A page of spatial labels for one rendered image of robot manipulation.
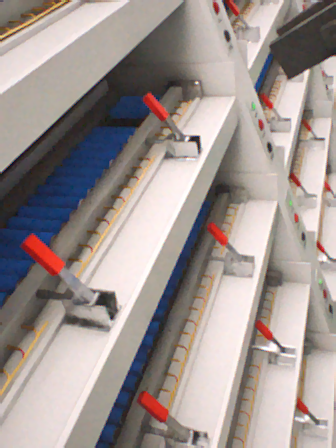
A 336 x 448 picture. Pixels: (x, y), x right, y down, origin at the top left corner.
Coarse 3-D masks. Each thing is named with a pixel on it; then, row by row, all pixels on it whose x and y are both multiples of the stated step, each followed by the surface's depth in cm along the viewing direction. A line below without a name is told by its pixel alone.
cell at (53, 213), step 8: (24, 208) 51; (32, 208) 51; (40, 208) 51; (48, 208) 50; (56, 208) 50; (64, 208) 50; (24, 216) 51; (32, 216) 51; (40, 216) 50; (48, 216) 50; (56, 216) 50; (64, 216) 49
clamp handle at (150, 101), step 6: (150, 96) 56; (150, 102) 56; (156, 102) 56; (150, 108) 56; (156, 108) 56; (162, 108) 57; (156, 114) 57; (162, 114) 56; (168, 114) 57; (162, 120) 57; (168, 120) 57; (168, 126) 57; (174, 126) 57; (174, 132) 57; (180, 132) 58; (180, 138) 58; (186, 138) 58
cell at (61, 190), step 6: (42, 186) 54; (48, 186) 54; (54, 186) 54; (60, 186) 54; (66, 186) 54; (72, 186) 53; (78, 186) 53; (84, 186) 53; (42, 192) 54; (48, 192) 54; (54, 192) 53; (60, 192) 53; (66, 192) 53; (72, 192) 53; (78, 192) 52; (84, 192) 52; (84, 198) 52
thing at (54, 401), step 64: (192, 64) 71; (64, 128) 63; (192, 128) 65; (0, 192) 52; (128, 192) 54; (192, 192) 54; (128, 256) 45; (128, 320) 40; (0, 384) 36; (64, 384) 35
